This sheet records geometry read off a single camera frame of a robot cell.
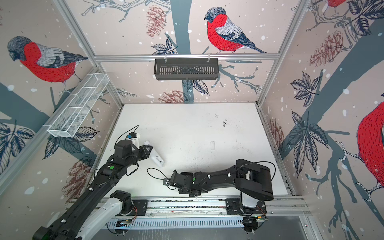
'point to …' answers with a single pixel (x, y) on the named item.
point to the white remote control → (154, 157)
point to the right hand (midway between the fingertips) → (180, 181)
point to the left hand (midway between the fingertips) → (150, 147)
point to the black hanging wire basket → (186, 69)
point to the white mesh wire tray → (68, 119)
